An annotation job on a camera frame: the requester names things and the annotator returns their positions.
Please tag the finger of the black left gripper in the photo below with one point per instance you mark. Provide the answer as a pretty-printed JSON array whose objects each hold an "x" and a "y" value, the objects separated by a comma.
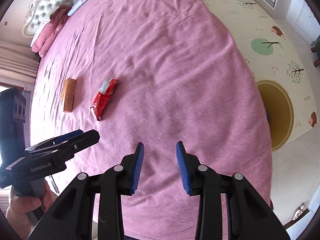
[{"x": 72, "y": 139}]

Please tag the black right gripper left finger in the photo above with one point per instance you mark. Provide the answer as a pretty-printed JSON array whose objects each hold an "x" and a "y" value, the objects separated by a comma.
[{"x": 71, "y": 215}]

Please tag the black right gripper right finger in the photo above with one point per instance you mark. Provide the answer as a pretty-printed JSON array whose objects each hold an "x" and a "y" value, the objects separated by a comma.
[{"x": 229, "y": 201}]

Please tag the red snack wrapper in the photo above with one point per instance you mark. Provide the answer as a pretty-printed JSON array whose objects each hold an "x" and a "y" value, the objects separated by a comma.
[{"x": 103, "y": 97}]

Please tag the person's left hand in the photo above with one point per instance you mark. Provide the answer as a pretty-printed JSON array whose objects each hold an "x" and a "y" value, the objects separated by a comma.
[{"x": 19, "y": 207}]

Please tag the gold cardboard box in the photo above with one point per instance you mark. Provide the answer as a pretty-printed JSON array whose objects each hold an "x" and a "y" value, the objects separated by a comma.
[{"x": 67, "y": 96}]

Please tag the yellow round bin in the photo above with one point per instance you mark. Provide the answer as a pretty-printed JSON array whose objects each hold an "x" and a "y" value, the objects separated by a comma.
[{"x": 279, "y": 111}]

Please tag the pink bed sheet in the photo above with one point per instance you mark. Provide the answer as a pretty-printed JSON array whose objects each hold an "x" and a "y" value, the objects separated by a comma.
[{"x": 180, "y": 78}]

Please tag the pink folded quilt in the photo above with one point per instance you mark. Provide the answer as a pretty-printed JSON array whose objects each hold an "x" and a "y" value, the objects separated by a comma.
[{"x": 48, "y": 30}]

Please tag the white tufted headboard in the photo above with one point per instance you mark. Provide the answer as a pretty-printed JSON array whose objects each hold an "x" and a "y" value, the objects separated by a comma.
[{"x": 47, "y": 2}]

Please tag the cartoon patterned floor mat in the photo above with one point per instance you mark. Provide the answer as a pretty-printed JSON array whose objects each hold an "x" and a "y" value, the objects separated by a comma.
[{"x": 269, "y": 55}]

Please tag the dark green round stool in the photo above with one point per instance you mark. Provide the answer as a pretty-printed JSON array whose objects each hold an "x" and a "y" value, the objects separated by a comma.
[{"x": 316, "y": 49}]

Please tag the white wardrobe with shelves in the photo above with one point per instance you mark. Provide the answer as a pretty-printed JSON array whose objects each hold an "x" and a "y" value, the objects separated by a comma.
[{"x": 297, "y": 14}]

